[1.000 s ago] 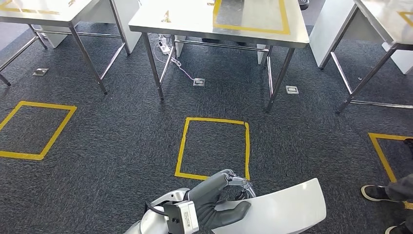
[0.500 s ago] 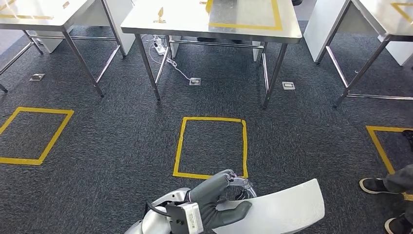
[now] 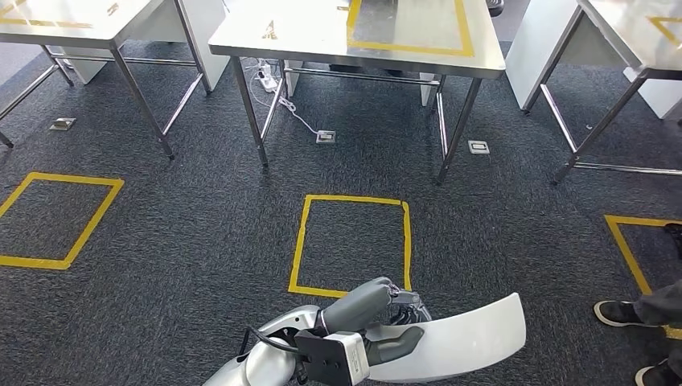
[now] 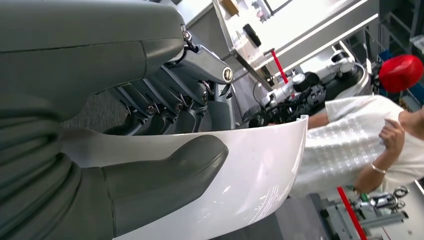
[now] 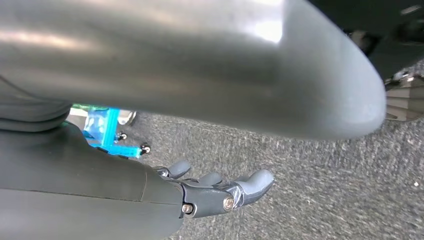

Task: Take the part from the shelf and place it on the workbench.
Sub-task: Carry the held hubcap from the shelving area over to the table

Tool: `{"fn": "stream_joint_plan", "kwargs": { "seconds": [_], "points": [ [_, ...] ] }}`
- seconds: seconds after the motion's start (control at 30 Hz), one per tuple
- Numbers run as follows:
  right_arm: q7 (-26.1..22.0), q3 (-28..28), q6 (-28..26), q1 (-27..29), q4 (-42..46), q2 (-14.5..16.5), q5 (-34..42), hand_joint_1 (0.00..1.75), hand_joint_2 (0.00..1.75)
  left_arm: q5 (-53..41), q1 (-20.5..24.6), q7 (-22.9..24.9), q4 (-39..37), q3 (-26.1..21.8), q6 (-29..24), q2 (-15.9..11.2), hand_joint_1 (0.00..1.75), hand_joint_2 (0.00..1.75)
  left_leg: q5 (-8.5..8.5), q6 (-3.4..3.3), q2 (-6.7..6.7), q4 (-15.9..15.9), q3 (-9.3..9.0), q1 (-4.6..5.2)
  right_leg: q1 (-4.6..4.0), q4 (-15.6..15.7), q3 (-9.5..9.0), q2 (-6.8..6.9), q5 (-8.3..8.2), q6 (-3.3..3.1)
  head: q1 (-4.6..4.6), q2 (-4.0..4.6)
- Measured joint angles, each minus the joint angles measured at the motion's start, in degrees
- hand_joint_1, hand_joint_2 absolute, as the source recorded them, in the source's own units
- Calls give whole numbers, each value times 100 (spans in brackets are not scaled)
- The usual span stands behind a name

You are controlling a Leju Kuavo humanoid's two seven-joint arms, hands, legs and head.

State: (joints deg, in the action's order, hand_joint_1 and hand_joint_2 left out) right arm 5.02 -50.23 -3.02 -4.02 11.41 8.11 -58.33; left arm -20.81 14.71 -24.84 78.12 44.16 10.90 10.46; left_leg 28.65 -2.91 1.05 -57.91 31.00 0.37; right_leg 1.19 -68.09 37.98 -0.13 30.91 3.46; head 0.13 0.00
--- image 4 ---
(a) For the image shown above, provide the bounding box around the red bar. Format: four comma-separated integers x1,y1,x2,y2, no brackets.
270,48,290,85

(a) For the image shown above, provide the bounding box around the red strip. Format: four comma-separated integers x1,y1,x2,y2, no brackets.
336,187,368,240

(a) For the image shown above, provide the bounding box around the person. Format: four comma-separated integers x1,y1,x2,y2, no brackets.
289,94,424,200

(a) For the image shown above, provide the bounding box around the cardboard box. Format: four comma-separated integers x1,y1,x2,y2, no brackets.
219,0,240,17

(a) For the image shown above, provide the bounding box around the metal bracelet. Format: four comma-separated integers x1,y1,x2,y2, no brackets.
370,163,388,175

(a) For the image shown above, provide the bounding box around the white table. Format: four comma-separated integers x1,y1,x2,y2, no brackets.
211,0,380,90

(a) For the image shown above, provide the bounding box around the metal fixture assembly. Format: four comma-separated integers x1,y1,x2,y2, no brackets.
317,185,412,240

